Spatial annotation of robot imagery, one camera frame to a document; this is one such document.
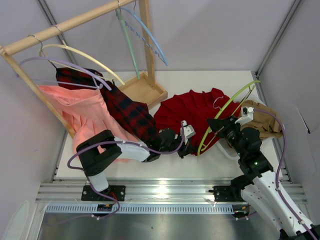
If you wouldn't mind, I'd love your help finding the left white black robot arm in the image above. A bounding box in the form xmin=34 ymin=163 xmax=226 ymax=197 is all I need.
xmin=75 ymin=125 xmax=196 ymax=193

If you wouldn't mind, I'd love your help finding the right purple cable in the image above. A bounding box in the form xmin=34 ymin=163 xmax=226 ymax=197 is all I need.
xmin=252 ymin=107 xmax=318 ymax=240

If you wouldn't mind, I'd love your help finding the lilac hanger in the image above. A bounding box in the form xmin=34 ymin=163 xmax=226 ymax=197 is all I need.
xmin=19 ymin=56 xmax=112 ymax=91

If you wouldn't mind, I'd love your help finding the purple cable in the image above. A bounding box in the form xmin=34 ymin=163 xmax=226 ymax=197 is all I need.
xmin=67 ymin=127 xmax=187 ymax=216
xmin=252 ymin=107 xmax=318 ymax=240

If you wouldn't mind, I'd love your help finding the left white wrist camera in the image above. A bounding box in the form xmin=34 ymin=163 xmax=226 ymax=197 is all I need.
xmin=180 ymin=120 xmax=196 ymax=144

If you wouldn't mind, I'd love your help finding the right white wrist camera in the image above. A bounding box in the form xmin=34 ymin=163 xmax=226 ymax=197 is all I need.
xmin=235 ymin=106 xmax=254 ymax=126

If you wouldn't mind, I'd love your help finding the wooden clothes rack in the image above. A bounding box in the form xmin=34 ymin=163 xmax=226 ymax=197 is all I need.
xmin=0 ymin=0 xmax=168 ymax=138

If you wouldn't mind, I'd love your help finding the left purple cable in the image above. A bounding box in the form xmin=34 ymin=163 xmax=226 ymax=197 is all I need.
xmin=67 ymin=127 xmax=187 ymax=216

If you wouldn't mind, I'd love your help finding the cream yellow hanger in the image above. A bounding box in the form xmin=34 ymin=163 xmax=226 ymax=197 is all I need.
xmin=38 ymin=43 xmax=125 ymax=86

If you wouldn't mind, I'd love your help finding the white plastic basket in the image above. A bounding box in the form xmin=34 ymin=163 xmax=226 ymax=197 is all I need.
xmin=215 ymin=95 xmax=277 ymax=162

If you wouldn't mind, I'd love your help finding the red black plaid skirt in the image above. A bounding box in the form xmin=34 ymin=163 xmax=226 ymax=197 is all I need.
xmin=55 ymin=67 xmax=158 ymax=143

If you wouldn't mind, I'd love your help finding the mint green hanger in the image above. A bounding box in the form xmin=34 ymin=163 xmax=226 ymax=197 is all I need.
xmin=116 ymin=9 xmax=140 ymax=80

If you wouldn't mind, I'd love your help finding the pink pleated skirt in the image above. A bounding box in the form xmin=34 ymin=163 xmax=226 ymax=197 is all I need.
xmin=39 ymin=85 xmax=140 ymax=153

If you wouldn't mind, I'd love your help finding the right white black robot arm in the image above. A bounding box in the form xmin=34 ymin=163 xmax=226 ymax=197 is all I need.
xmin=207 ymin=116 xmax=320 ymax=240

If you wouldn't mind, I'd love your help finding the light blue hanger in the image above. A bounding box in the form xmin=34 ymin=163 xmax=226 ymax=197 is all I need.
xmin=119 ymin=7 xmax=169 ymax=67

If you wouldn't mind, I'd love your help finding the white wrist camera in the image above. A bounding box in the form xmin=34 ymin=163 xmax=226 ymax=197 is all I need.
xmin=180 ymin=120 xmax=196 ymax=144
xmin=235 ymin=106 xmax=254 ymax=126

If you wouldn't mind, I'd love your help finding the white slotted cable duct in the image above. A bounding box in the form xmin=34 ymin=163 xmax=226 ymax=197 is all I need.
xmin=45 ymin=202 xmax=248 ymax=215

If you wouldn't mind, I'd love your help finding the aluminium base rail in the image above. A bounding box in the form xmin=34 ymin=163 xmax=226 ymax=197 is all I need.
xmin=34 ymin=177 xmax=308 ymax=204

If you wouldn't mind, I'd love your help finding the lime green hanger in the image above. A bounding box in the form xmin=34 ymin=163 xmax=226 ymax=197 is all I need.
xmin=196 ymin=80 xmax=261 ymax=157

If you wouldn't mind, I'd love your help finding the tan garment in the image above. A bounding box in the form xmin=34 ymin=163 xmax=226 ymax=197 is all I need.
xmin=240 ymin=100 xmax=283 ymax=140

